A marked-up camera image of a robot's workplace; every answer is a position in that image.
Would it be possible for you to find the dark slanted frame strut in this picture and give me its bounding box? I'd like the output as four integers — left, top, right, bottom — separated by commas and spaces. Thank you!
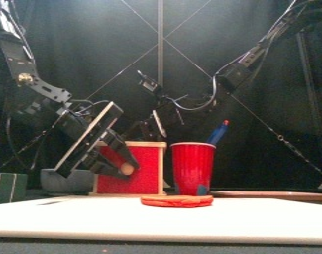
296, 30, 322, 140

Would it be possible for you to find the red plastic cup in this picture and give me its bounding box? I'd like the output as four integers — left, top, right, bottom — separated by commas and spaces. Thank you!
170, 141, 218, 197

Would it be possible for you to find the wooden drawer case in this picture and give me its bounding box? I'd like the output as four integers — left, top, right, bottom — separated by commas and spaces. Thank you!
91, 140, 169, 196

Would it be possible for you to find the vertical metal frame pole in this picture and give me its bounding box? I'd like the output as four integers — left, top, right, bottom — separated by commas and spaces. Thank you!
155, 0, 166, 89

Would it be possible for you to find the thin diagonal brace wire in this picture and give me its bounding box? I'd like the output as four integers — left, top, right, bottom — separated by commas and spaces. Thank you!
119, 0, 322, 182
82, 0, 214, 101

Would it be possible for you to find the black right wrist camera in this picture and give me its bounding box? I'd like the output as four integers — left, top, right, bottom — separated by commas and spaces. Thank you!
135, 69, 163, 96

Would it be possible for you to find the white cutting board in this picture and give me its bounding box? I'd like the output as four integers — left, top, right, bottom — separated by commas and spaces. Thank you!
0, 195, 322, 247

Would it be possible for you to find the grey bowl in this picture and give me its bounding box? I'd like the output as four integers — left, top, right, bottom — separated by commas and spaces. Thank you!
39, 168, 97, 195

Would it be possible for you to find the green box with white stripes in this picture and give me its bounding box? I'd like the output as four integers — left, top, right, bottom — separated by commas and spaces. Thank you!
0, 171, 30, 205

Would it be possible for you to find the red drawer with wooden knob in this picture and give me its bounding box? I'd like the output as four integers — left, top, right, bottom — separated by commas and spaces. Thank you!
97, 146, 161, 195

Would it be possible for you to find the brown wooden tray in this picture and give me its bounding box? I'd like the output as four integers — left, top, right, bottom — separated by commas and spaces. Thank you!
210, 190, 322, 203

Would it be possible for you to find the black looping arm cable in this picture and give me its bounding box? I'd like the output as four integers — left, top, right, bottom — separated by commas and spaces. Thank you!
166, 74, 221, 112

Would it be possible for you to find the blue pen with red tip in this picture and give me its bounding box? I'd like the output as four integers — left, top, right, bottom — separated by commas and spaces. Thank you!
206, 119, 231, 147

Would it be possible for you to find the flat orange dough disc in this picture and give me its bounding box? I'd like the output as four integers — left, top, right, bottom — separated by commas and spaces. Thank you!
139, 194, 215, 209

